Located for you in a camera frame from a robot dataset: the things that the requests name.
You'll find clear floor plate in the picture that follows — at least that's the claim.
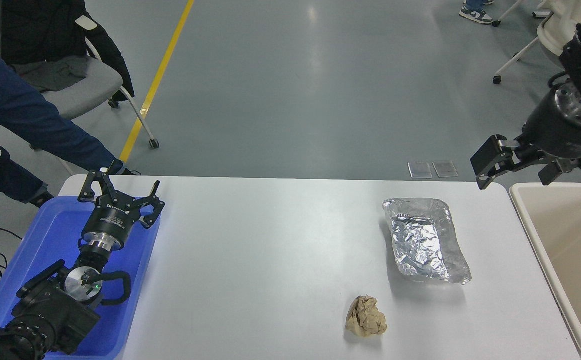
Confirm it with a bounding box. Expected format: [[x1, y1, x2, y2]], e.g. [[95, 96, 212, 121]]
[[407, 161, 433, 180], [432, 160, 460, 179]]

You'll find black jacket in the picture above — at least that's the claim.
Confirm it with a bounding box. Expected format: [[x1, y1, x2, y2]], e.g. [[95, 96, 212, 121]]
[[1, 0, 136, 104]]

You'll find grey folded garment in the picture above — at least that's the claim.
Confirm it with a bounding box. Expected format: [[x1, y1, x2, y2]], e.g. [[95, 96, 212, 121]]
[[10, 55, 92, 94]]

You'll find blue plastic tray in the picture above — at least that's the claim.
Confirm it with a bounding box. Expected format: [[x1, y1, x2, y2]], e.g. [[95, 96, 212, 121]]
[[0, 195, 162, 360]]

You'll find standing person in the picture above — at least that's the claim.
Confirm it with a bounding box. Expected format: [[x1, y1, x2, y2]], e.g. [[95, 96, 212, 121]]
[[459, 0, 496, 26]]

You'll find crumpled tan paper ball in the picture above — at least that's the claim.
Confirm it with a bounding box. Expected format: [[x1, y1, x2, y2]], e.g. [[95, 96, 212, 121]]
[[345, 294, 388, 338]]

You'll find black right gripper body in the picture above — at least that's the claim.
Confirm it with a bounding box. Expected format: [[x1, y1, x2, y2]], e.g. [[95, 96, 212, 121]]
[[521, 90, 581, 160]]

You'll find white wheeled chair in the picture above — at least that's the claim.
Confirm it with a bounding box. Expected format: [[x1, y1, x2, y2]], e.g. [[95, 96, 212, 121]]
[[491, 0, 554, 28], [492, 0, 581, 85]]

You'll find grey padded chair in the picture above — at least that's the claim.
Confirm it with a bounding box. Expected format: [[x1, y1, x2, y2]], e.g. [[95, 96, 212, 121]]
[[0, 0, 161, 150]]

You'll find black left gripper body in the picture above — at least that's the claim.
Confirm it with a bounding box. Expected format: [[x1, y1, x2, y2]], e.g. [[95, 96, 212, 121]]
[[81, 195, 142, 246]]

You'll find large pale bin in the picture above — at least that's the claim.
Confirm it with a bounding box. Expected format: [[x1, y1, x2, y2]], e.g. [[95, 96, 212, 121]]
[[508, 182, 581, 360]]

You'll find silver foil tray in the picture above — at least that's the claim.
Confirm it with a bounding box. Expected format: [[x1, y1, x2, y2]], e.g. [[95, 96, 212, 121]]
[[382, 197, 473, 286]]

